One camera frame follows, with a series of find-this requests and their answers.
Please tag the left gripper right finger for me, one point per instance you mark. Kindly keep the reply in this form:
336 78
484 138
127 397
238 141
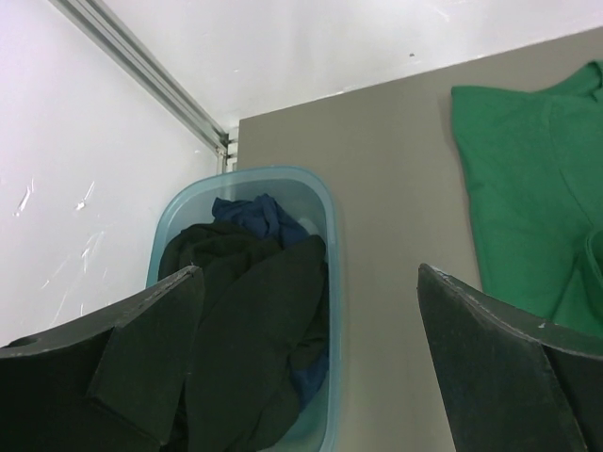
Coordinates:
510 380

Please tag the green t shirt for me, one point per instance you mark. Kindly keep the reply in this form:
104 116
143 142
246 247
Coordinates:
532 163

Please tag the black t shirt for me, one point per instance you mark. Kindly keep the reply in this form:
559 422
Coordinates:
264 318

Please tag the navy blue garment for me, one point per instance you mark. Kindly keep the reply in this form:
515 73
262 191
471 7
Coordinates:
263 217

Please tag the blue plastic basket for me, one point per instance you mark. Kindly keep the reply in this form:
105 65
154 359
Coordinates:
305 198

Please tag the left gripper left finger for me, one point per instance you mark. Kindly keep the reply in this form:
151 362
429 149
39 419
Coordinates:
107 381

